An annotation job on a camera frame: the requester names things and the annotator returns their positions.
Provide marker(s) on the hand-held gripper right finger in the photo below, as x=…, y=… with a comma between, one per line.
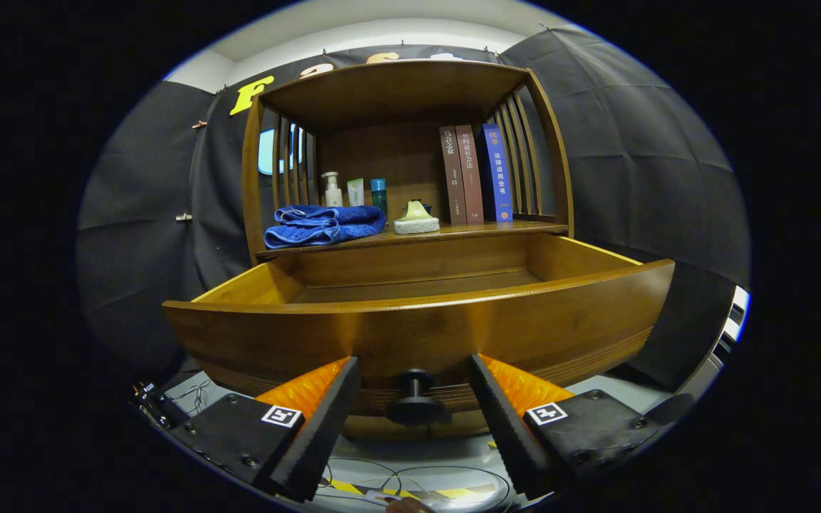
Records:
x=510, y=427

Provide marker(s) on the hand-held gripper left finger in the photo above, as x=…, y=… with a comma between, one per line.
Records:
x=325, y=427

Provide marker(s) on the wooden drawer with black knob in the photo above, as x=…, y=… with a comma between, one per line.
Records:
x=417, y=335

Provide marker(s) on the pale green sponge brush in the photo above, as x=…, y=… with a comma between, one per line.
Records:
x=416, y=222

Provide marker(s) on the wooden countertop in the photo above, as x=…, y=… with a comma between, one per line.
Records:
x=482, y=229

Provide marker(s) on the wooden cabinet with shelf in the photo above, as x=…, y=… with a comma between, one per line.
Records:
x=382, y=92

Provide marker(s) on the yellow and black floor tape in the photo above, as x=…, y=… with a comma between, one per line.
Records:
x=453, y=493

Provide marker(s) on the blue folded towel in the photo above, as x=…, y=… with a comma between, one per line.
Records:
x=325, y=224

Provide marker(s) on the white pump bottle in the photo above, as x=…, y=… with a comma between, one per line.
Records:
x=333, y=196

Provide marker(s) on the white and green tube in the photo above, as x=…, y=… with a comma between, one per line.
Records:
x=355, y=194

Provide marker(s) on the teal bottle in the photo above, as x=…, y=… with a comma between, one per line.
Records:
x=379, y=196

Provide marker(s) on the brown book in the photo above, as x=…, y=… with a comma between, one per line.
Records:
x=470, y=174
x=453, y=178

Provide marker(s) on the blue book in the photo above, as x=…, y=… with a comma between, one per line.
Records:
x=499, y=171

